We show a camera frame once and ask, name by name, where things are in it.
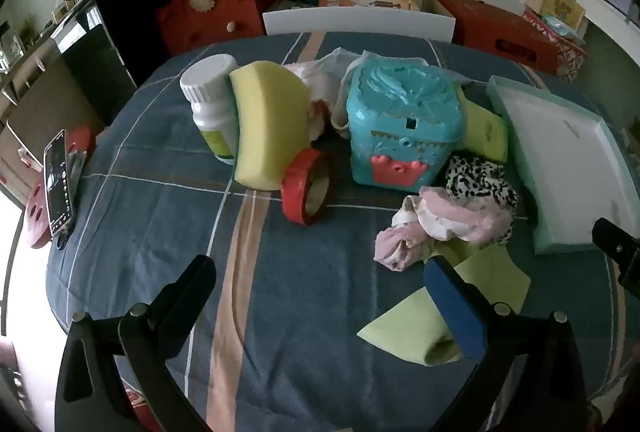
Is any white plastic bag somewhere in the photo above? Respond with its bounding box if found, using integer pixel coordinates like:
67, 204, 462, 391
317, 46, 375, 85

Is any leopard print cloth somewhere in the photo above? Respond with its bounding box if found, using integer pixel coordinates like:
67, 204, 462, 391
445, 155, 521, 213

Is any light green cloth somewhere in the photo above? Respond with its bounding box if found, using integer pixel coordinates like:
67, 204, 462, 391
356, 242, 532, 367

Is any pink fuzzy sock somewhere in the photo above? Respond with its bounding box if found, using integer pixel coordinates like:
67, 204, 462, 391
419, 186, 516, 247

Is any patterned gift basket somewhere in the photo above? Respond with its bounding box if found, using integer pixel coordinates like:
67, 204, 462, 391
522, 0, 588, 82

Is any yellow green cloth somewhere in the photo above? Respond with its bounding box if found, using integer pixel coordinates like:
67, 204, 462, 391
460, 84, 510, 163

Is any pink white fuzzy cloth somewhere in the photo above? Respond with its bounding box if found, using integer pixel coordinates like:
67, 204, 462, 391
285, 62, 351, 143

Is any mint green tray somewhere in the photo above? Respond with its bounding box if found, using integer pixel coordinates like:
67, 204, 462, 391
486, 75, 632, 256

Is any smartphone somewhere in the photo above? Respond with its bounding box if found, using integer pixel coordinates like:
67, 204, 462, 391
43, 129, 77, 237

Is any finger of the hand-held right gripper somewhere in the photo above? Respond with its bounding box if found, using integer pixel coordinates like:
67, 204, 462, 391
591, 217, 640, 300

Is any red tape roll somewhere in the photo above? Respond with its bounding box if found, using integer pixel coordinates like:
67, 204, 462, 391
280, 148, 332, 227

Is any blue plaid tablecloth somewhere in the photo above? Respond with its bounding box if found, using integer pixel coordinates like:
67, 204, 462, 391
45, 32, 633, 432

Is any mauve balled sock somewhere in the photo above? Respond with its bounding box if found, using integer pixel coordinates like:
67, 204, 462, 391
374, 211, 443, 273

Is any white chair back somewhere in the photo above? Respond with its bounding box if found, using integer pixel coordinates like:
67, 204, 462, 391
261, 6, 457, 43

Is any red crate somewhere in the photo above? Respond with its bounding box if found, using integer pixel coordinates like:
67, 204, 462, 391
434, 0, 560, 75

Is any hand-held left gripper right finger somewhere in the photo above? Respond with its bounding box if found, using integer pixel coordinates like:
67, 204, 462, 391
422, 256, 591, 432

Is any white bottle with green label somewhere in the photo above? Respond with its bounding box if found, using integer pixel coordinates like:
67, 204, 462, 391
180, 54, 240, 165

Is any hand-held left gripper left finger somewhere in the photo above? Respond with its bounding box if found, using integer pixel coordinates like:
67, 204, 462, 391
55, 254, 218, 432

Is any wooden cabinet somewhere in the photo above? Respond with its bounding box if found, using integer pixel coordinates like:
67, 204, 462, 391
0, 36, 108, 213

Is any yellow sponge with green scourer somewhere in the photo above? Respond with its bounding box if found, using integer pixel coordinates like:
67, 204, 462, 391
229, 60, 313, 191

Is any teal toy box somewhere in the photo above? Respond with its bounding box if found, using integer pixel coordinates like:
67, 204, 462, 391
345, 56, 468, 197

